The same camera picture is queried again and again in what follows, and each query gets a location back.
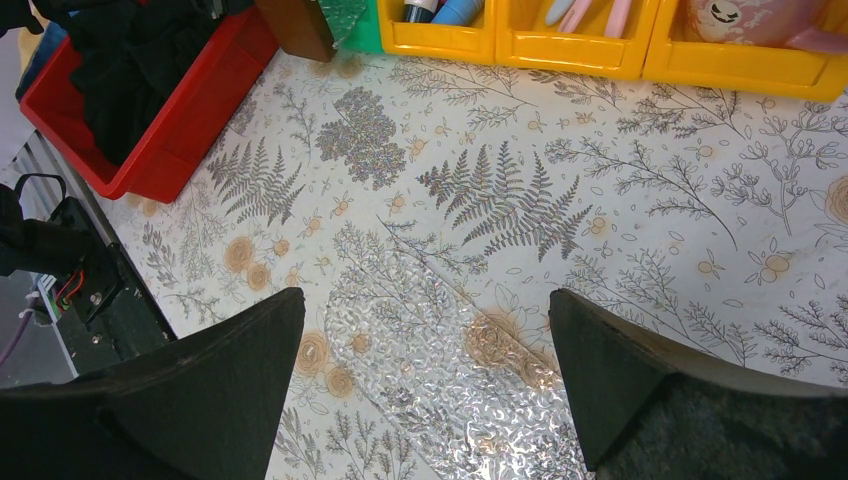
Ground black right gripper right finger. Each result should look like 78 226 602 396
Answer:
549 289 847 479

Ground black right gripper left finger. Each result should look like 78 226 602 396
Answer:
1 287 306 479

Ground red plastic tray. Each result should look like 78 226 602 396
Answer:
20 6 278 203

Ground pink toothbrush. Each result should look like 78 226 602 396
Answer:
604 0 632 39
558 0 592 34

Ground yellow bin with toothpaste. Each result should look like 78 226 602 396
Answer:
377 0 498 65

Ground blue toothpaste tube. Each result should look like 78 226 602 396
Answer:
431 0 485 27

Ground white toothpaste tube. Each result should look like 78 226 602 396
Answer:
402 0 439 23

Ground yellow bin with mugs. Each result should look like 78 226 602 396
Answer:
643 1 847 101

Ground black cloth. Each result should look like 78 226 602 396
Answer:
29 1 253 166

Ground yellow bin with toothbrushes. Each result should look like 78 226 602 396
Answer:
495 1 660 80

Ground green plastic bin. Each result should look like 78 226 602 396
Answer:
341 0 384 54

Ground pink pumpkin-face mug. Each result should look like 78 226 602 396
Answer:
683 0 847 55

